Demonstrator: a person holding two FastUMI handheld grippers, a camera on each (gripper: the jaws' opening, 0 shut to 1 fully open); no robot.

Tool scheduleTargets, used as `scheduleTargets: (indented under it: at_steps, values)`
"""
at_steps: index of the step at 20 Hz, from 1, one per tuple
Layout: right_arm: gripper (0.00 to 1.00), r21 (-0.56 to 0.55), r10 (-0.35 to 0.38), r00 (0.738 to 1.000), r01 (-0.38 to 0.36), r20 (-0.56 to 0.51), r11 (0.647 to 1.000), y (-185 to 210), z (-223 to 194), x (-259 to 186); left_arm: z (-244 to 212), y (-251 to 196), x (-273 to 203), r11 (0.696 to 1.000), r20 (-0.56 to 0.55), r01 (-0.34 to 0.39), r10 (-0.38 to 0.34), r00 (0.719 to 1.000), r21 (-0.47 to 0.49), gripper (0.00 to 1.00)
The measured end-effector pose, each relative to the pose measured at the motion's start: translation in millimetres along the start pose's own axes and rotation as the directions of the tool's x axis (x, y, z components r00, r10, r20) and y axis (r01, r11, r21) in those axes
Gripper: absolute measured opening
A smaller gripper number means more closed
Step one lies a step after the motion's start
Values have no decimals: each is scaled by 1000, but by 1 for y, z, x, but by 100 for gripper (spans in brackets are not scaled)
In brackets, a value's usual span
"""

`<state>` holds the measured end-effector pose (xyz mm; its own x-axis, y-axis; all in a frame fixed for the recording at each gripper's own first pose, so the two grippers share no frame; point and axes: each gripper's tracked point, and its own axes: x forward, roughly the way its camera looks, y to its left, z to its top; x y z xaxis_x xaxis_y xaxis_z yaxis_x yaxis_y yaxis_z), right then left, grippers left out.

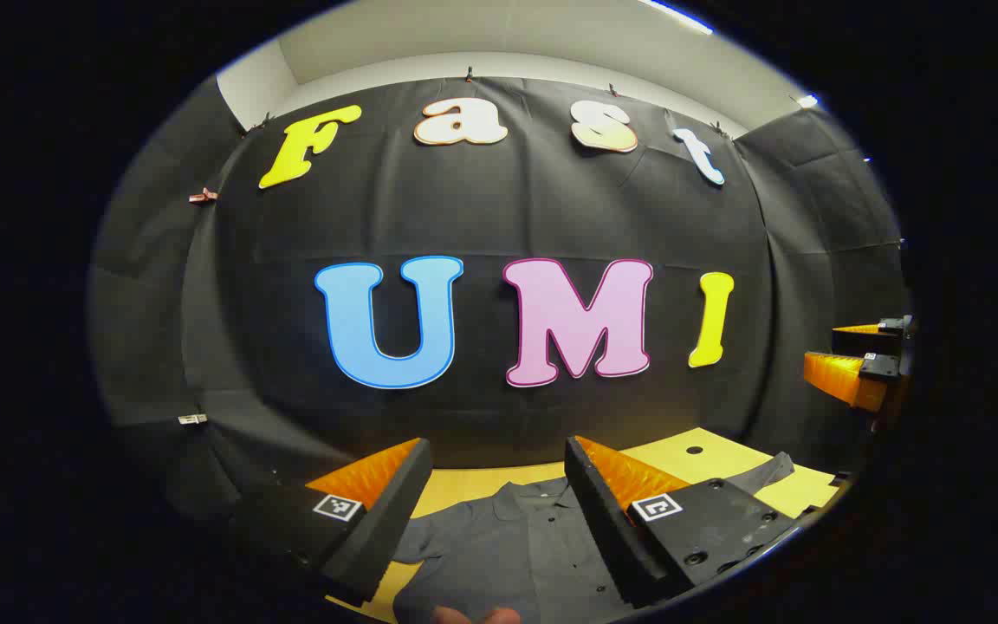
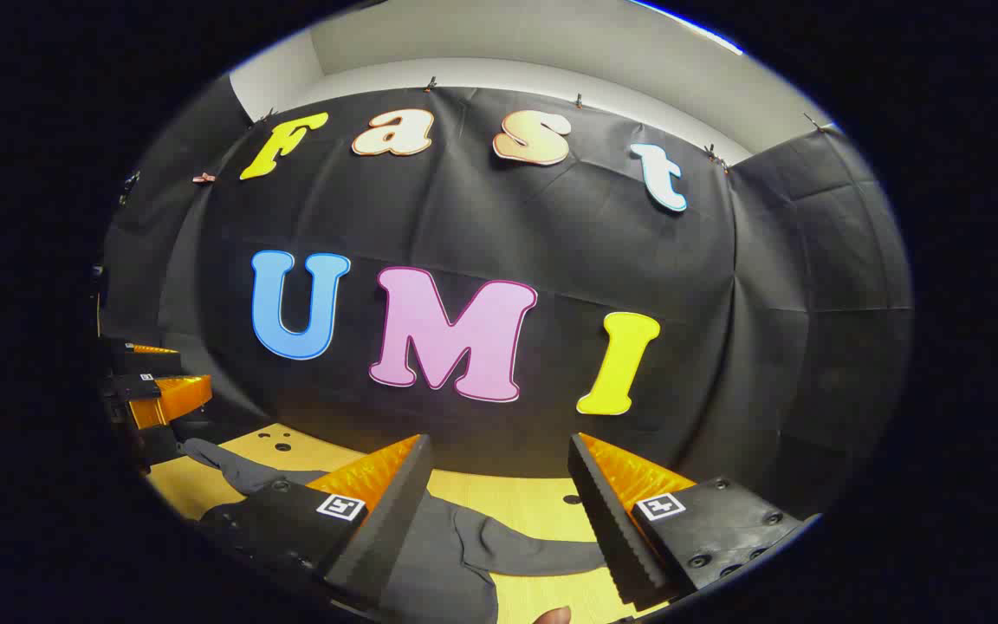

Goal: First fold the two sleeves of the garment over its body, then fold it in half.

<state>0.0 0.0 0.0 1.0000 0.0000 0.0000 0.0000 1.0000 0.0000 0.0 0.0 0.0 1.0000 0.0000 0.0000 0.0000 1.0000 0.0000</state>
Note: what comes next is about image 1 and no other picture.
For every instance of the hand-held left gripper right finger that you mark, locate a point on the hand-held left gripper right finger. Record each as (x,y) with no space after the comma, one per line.
(603,520)

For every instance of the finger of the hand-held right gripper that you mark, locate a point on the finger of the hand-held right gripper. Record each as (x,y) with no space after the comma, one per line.
(867,328)
(845,377)

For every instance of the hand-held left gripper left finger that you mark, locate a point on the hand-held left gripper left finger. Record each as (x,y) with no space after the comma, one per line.
(386,520)

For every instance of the grey polo shirt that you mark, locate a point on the grey polo shirt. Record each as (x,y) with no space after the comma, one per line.
(508,555)

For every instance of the small white clip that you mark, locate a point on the small white clip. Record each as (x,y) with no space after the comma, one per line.
(192,419)

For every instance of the black backdrop cloth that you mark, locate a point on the black backdrop cloth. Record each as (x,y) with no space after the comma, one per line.
(482,208)

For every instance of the copper-coloured clip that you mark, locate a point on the copper-coloured clip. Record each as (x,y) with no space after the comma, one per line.
(203,196)

